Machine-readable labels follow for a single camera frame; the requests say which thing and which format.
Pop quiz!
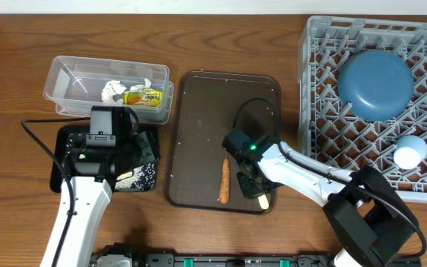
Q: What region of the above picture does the carrot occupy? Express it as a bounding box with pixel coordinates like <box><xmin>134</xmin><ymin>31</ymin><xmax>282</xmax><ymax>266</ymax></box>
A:
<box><xmin>219</xmin><ymin>156</ymin><xmax>231</xmax><ymax>204</ymax></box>

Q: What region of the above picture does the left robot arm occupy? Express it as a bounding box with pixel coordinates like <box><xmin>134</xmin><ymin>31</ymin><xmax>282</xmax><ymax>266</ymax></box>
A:
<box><xmin>41</xmin><ymin>106</ymin><xmax>160</xmax><ymax>266</ymax></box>

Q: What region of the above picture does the white tissue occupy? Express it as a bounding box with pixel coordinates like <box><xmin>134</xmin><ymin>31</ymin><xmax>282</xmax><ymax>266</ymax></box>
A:
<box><xmin>101</xmin><ymin>79</ymin><xmax>151</xmax><ymax>105</ymax></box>

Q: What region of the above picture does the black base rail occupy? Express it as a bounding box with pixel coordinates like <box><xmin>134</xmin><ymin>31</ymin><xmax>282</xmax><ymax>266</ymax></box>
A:
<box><xmin>89</xmin><ymin>243</ymin><xmax>422</xmax><ymax>267</ymax></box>

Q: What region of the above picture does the black tray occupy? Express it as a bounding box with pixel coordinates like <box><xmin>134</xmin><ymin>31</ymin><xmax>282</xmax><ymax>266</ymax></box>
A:
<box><xmin>49</xmin><ymin>124</ymin><xmax>159</xmax><ymax>194</ymax></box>

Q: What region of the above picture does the light blue cup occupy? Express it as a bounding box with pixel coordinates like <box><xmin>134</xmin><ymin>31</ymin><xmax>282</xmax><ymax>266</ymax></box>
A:
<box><xmin>393</xmin><ymin>135</ymin><xmax>427</xmax><ymax>170</ymax></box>

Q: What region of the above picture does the yellow plastic spoon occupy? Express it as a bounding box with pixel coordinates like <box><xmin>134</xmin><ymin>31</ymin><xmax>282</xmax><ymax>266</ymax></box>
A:
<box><xmin>257</xmin><ymin>195</ymin><xmax>270</xmax><ymax>210</ymax></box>

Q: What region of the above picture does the clear plastic waste bin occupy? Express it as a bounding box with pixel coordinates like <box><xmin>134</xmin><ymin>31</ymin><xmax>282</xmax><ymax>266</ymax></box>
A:
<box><xmin>44</xmin><ymin>56</ymin><xmax>173</xmax><ymax>125</ymax></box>

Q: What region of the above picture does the pile of white rice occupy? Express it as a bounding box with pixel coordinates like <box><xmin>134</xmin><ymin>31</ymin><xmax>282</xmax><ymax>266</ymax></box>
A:
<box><xmin>115</xmin><ymin>162</ymin><xmax>157</xmax><ymax>192</ymax></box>

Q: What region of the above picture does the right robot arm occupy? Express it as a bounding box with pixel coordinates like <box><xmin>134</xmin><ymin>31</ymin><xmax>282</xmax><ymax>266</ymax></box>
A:
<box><xmin>222</xmin><ymin>128</ymin><xmax>426</xmax><ymax>266</ymax></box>

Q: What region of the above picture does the grey dishwasher rack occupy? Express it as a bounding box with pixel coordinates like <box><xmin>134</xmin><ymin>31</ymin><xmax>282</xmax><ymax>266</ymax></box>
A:
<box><xmin>297</xmin><ymin>16</ymin><xmax>427</xmax><ymax>203</ymax></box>

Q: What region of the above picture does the green yellow snack wrapper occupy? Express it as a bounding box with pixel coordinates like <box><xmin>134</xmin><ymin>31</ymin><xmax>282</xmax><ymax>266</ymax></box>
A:
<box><xmin>123</xmin><ymin>88</ymin><xmax>163</xmax><ymax>108</ymax></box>

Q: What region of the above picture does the dark blue plate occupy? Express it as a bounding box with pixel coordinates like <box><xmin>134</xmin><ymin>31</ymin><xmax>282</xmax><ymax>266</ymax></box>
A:
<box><xmin>337</xmin><ymin>50</ymin><xmax>414</xmax><ymax>122</ymax></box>

